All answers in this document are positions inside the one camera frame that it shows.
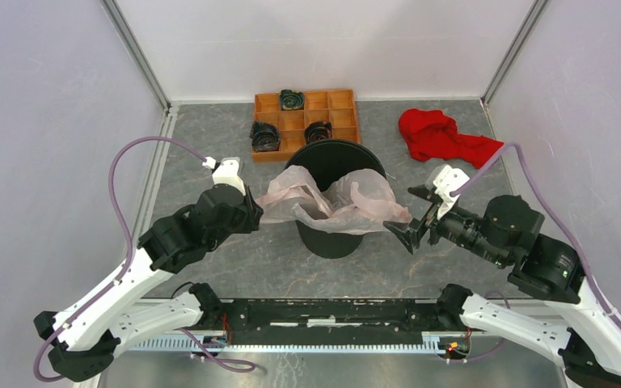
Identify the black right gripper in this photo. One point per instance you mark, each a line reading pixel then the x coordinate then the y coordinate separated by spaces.
pixel 407 233

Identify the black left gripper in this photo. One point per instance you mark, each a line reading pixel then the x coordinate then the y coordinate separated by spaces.
pixel 253 212

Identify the pink plastic trash bag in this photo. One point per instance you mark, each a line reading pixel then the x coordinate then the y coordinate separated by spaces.
pixel 358 203

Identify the black plastic trash bin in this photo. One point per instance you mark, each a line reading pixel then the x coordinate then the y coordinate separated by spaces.
pixel 327 161

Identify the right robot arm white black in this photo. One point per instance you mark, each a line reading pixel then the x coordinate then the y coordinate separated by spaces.
pixel 586 345

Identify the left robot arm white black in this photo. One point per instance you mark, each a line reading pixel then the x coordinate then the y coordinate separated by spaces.
pixel 83 340

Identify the red cloth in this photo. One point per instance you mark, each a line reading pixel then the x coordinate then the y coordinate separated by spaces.
pixel 433 134

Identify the rolled dark belt left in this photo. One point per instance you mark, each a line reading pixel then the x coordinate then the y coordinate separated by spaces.
pixel 265 137

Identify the rolled black belt orange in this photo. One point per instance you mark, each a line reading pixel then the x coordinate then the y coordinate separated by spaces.
pixel 318 131

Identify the rolled dark belt green yellow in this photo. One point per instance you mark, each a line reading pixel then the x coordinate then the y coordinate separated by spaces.
pixel 291 100

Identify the orange wooden compartment tray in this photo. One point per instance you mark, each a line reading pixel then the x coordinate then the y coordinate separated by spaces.
pixel 338 107

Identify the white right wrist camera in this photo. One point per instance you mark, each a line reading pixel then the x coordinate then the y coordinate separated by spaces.
pixel 442 182

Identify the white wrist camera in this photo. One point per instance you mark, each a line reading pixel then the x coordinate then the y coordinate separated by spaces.
pixel 226 172
pixel 442 182

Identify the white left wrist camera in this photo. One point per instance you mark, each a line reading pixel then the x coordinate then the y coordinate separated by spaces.
pixel 226 172

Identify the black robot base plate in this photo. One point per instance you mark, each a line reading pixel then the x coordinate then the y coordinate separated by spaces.
pixel 330 322

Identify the slotted white cable duct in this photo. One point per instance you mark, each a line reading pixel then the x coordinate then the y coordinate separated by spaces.
pixel 428 344

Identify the aluminium frame post left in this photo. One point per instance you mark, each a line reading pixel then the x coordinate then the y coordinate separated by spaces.
pixel 131 43

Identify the aluminium frame post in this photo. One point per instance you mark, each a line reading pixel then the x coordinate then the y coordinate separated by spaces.
pixel 522 35
pixel 131 43

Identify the aluminium frame post right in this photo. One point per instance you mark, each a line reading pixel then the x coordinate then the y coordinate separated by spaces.
pixel 522 35

